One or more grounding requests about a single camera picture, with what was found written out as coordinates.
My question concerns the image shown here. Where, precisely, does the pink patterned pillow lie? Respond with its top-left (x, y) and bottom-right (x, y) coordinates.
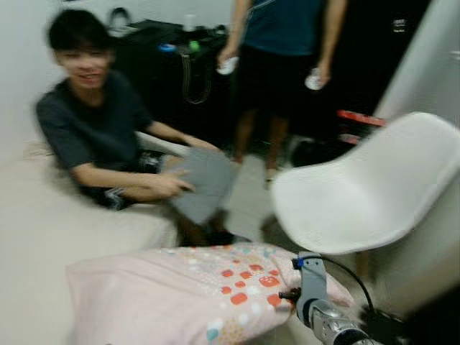
top-left (66, 242), bottom-right (354, 345)

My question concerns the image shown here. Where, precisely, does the grey fabric pillow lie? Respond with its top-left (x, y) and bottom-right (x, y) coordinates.
top-left (160, 146), bottom-right (238, 226)

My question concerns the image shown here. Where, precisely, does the white round hand controller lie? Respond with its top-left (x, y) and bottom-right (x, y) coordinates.
top-left (218, 56), bottom-right (239, 75)
top-left (305, 68), bottom-right (326, 91)

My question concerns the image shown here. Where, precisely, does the white plastic shell chair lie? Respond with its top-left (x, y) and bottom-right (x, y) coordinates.
top-left (271, 111), bottom-right (460, 281)

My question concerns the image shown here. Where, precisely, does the grey-shirted person's right hand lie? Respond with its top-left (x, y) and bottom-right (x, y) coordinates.
top-left (147, 171), bottom-right (195, 201)

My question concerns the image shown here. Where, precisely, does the grey-shirted person's left hand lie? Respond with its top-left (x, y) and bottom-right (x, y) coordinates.
top-left (185, 138), bottom-right (220, 153)

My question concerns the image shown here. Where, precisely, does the teal-shirted person's left hand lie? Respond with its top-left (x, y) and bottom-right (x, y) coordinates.
top-left (309, 61), bottom-right (331, 83)

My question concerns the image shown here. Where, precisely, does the teal-shirted person's right hand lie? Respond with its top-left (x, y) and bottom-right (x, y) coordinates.
top-left (218, 47), bottom-right (239, 73)

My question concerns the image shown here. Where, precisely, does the black foam floor mat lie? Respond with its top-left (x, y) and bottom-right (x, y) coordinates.
top-left (367, 309), bottom-right (410, 342)

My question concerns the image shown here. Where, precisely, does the black bag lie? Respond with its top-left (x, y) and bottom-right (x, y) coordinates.
top-left (291, 140), bottom-right (328, 166)

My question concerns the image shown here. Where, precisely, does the red and black rack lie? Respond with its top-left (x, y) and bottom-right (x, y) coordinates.
top-left (336, 109), bottom-right (385, 144)

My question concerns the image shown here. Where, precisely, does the black door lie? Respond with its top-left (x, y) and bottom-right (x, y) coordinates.
top-left (316, 0), bottom-right (432, 137)

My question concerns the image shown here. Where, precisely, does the black desk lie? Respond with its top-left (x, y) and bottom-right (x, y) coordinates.
top-left (108, 18), bottom-right (238, 144)

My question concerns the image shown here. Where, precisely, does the person in dark grey shirt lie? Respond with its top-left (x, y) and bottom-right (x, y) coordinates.
top-left (36, 9), bottom-right (249, 247)

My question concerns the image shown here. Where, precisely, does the person in teal shirt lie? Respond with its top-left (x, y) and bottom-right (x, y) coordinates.
top-left (218, 0), bottom-right (349, 180)

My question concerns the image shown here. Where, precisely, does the white wardrobe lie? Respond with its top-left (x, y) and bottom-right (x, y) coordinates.
top-left (374, 0), bottom-right (460, 303)

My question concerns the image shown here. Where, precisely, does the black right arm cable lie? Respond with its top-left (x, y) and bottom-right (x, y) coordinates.
top-left (316, 255), bottom-right (376, 317)

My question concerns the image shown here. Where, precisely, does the black hanging cable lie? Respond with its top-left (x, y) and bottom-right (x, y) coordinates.
top-left (181, 52), bottom-right (214, 106)

